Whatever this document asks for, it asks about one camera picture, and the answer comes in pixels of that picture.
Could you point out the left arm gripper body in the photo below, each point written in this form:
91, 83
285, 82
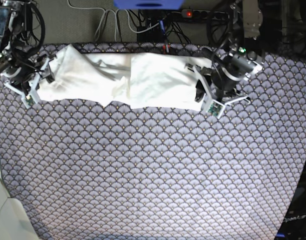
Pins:
225, 80

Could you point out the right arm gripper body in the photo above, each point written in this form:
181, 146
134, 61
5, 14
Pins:
10, 66

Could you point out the white printed T-shirt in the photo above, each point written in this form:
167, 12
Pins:
139, 80

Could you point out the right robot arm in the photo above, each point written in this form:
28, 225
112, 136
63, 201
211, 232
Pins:
22, 34

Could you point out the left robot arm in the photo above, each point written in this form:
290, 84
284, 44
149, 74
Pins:
237, 55

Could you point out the red table clamp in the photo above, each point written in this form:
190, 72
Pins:
166, 48

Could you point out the black power strip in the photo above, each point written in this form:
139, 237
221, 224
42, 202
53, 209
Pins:
201, 16

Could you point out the patterned fan-print tablecloth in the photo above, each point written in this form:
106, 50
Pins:
78, 170

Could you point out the blue box at top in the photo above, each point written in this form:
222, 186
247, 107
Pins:
148, 4

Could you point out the black device with logo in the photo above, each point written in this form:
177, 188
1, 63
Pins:
294, 223

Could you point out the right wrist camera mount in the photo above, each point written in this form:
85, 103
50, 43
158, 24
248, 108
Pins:
27, 89

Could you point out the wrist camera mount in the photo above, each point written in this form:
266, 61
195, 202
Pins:
211, 105
27, 89

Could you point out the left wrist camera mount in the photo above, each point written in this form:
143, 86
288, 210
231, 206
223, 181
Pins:
211, 105

